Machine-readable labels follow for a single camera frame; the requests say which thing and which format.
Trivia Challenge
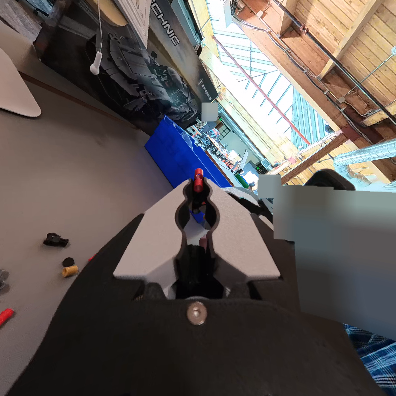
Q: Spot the small red technic pin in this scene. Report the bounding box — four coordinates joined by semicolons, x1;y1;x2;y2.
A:
189;168;207;215

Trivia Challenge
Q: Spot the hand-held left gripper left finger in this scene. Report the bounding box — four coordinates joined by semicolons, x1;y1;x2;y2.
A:
113;179;192;299

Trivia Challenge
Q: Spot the white instruction booklet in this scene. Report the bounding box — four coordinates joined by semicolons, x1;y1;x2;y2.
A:
113;0;159;49

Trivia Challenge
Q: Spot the white cable with plug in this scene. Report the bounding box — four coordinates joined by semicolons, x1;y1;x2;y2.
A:
90;0;104;75

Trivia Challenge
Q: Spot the large silver air duct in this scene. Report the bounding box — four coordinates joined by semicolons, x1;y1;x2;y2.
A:
334;138;396;174

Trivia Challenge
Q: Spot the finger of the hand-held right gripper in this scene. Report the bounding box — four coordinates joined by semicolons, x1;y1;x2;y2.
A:
221;186;261;211

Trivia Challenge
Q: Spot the blue plastic bin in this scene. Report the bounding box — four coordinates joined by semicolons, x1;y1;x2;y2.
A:
144;114;233;223

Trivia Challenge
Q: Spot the black chair back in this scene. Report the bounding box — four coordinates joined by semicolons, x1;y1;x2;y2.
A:
305;169;356;191

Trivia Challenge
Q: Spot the black lego connector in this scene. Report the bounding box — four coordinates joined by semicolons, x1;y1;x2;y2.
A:
43;233;69;248

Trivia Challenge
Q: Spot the skylight window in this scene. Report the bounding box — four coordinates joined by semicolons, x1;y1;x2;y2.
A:
213;28;327;149

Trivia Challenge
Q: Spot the red ceiling pipe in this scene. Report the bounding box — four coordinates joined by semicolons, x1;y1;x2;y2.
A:
216;43;311;146

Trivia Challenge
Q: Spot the dark lego set box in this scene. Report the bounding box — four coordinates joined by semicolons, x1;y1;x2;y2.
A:
40;0;221;131

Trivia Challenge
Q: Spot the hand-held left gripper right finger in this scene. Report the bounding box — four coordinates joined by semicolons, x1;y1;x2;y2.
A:
204;179;281;293

